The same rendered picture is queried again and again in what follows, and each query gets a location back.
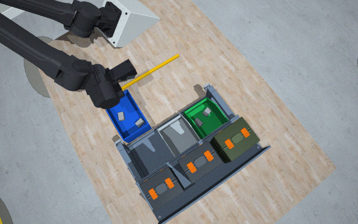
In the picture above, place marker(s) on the olive green case with orange latches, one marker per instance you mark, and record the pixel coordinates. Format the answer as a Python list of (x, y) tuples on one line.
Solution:
[(234, 140)]

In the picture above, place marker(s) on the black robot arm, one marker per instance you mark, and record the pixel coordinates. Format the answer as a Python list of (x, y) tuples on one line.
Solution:
[(67, 71)]

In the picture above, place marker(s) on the blue bin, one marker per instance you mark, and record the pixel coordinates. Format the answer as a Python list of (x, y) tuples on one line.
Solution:
[(127, 128)]

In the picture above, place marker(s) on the green open bin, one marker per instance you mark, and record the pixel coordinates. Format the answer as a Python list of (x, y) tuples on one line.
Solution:
[(214, 120)]

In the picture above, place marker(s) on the grey open bin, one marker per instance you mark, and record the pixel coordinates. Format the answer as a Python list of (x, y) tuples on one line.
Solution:
[(178, 135)]

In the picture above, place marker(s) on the dark grey case with orange latches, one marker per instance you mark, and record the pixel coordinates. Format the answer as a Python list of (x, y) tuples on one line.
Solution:
[(162, 188), (200, 162)]

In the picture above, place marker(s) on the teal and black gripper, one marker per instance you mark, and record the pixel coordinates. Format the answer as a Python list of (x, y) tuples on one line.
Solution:
[(120, 94)]

